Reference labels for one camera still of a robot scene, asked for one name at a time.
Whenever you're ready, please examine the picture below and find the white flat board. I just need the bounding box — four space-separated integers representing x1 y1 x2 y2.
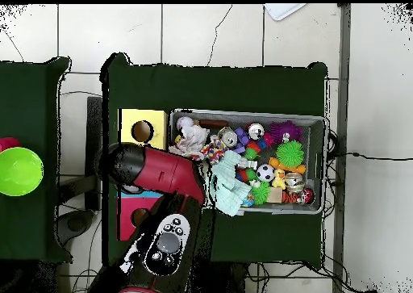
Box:
263 3 307 22

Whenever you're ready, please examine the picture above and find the shallow clear mesh bin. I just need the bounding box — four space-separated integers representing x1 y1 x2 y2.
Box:
169 107 330 216

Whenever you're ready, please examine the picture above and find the silver topped pale can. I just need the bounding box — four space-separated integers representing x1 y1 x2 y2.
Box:
218 126 239 149

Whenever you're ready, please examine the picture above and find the mint green knitted cloth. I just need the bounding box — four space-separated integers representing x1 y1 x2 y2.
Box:
207 150 252 217

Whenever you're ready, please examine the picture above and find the silver topped dark can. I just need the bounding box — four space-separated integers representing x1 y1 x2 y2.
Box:
247 122 265 141

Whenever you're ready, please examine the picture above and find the dark green tablecloth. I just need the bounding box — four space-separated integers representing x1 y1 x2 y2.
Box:
100 52 328 268
0 56 73 264

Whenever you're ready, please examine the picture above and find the black and white soccer ball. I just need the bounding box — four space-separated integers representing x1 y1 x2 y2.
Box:
256 163 275 182

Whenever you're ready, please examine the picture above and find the yellow plush duck toy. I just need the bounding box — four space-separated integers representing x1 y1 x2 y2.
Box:
271 169 287 190

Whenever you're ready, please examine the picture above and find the green spiky puffer ball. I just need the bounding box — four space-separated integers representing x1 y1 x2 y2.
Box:
275 140 305 168

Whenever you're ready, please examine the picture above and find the bright green plastic bowl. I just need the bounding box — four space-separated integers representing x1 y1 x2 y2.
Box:
0 146 44 198

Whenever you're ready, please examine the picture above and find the black cable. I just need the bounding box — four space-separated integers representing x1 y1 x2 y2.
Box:
327 150 413 162

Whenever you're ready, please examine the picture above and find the dark grey rounded object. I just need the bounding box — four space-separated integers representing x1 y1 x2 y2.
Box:
56 208 95 245

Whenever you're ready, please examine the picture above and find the red plastic cup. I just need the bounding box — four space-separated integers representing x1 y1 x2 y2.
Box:
0 136 22 153

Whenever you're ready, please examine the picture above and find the black upright panel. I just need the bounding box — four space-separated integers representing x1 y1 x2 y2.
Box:
84 95 103 211

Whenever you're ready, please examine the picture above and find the wooden box with three holes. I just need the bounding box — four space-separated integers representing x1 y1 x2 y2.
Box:
116 108 169 241

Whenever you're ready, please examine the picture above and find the green spiky toy with eyes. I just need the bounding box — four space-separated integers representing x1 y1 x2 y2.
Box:
249 180 272 206

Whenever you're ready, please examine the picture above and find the purple spiky toy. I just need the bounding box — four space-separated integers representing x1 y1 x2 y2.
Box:
267 120 304 144

